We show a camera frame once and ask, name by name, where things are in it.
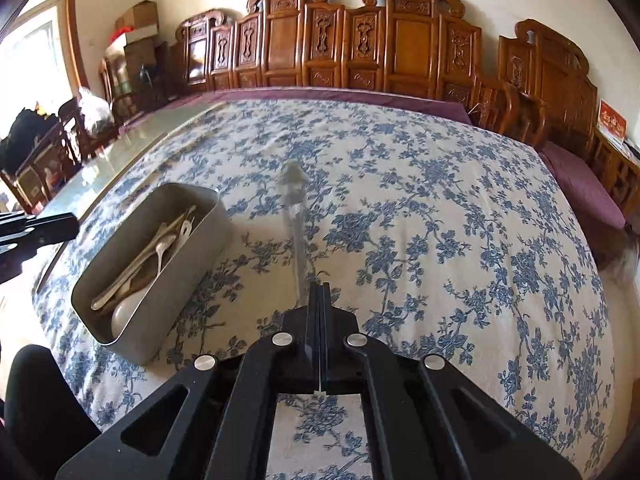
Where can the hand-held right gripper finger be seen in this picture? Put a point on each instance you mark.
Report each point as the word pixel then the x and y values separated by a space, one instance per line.
pixel 325 340
pixel 315 340

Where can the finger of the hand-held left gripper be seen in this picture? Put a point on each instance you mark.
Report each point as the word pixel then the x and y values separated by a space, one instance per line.
pixel 15 260
pixel 50 227

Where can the large metal spoon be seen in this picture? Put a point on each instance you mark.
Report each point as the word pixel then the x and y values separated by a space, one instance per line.
pixel 125 277

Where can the metal fork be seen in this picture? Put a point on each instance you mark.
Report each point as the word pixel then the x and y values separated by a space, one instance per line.
pixel 300 240

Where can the white ceramic spoon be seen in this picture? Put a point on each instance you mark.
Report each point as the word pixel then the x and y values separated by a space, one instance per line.
pixel 126 312

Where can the grey metal utensil box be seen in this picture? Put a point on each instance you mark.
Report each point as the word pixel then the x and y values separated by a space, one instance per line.
pixel 200 260

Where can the dark wooden chair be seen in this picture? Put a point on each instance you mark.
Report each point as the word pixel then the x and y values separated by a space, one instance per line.
pixel 45 170

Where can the black bag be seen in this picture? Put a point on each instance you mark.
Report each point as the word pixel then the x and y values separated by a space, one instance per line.
pixel 25 132

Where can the white plastic bag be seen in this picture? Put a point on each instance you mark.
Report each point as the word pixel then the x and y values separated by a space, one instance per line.
pixel 95 110

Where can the person's black trouser leg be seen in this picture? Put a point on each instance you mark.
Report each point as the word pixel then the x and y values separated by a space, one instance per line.
pixel 45 400

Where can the blue floral tablecloth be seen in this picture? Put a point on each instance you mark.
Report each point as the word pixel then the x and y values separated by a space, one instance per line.
pixel 425 210

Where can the window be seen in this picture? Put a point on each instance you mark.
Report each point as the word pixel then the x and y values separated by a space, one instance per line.
pixel 35 45

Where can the brown cardboard box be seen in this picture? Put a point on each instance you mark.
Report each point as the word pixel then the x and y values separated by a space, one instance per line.
pixel 137 16

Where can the long purple cushion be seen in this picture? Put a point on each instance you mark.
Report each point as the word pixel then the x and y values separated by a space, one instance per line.
pixel 325 96

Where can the carved wooden sofa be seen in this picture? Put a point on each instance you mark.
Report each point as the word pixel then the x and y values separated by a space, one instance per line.
pixel 350 45

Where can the wooden armchair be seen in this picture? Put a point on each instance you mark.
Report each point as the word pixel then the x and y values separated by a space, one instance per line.
pixel 515 112

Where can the purple bench cushion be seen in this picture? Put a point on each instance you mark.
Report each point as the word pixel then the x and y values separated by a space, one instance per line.
pixel 580 185

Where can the wooden bench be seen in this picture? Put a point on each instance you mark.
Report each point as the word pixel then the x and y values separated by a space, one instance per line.
pixel 620 170

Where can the red sign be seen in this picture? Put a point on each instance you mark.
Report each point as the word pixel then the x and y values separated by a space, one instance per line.
pixel 612 120

